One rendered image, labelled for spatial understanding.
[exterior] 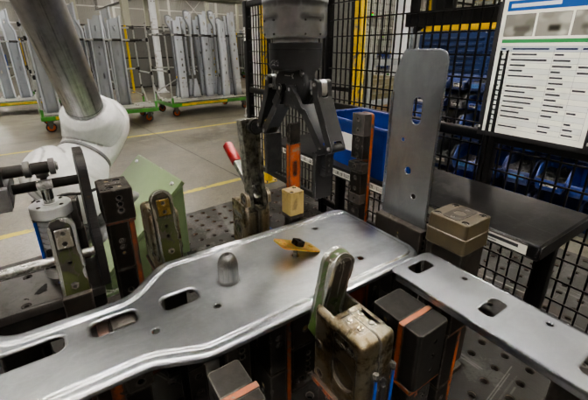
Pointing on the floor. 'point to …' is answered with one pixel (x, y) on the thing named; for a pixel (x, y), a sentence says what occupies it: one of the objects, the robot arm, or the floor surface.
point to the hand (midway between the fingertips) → (295, 176)
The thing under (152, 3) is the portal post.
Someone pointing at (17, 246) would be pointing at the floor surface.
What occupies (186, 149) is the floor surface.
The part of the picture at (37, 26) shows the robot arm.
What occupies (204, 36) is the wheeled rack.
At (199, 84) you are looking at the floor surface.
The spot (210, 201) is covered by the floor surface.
